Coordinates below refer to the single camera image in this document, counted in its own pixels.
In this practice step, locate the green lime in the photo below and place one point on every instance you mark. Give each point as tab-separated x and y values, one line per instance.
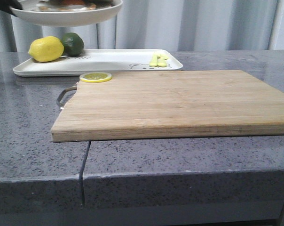
73	44

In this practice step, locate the left yellow-green utensil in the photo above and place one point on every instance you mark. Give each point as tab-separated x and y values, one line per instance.
154	60

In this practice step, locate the metal cutting board handle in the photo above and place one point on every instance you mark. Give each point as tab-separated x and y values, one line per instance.
62	94

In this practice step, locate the white bread slice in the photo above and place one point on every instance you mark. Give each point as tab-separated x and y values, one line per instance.
101	3

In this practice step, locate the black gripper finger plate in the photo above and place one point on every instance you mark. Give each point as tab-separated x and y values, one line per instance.
5	6

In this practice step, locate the wooden cutting board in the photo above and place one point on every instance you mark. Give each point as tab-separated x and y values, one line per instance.
162	104

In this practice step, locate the yellow-green utensil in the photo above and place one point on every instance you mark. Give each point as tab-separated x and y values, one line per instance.
162	60
154	60

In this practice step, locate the lemon slice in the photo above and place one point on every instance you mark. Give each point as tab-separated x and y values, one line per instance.
95	77

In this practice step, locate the white round plate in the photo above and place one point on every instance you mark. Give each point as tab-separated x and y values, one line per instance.
65	19

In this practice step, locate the grey curtain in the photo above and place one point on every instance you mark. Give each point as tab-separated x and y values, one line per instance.
173	25

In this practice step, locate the fried egg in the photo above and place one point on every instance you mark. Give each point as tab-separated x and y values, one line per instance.
64	6

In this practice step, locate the right yellow-green utensil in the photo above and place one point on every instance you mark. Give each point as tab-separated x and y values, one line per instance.
162	60

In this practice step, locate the yellow lemon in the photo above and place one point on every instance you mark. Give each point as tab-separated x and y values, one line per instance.
46	49

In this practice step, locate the white rectangular tray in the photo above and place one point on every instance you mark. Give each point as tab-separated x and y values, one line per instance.
98	60

